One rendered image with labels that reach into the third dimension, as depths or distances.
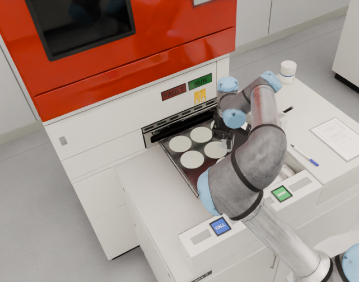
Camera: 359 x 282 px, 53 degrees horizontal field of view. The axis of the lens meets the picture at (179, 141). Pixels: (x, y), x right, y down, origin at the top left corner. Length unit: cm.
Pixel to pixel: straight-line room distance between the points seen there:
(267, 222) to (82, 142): 86
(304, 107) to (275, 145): 84
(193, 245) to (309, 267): 38
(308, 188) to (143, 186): 67
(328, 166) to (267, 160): 65
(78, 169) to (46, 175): 131
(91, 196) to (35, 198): 109
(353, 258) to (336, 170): 48
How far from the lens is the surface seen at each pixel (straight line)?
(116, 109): 146
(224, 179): 86
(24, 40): 118
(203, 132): 162
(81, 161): 158
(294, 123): 160
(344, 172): 146
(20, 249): 260
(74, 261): 241
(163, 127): 161
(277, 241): 98
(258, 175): 83
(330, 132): 159
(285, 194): 135
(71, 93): 130
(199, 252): 121
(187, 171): 147
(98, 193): 175
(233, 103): 121
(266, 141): 86
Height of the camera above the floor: 204
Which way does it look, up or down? 46 degrees down
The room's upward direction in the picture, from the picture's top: 6 degrees counter-clockwise
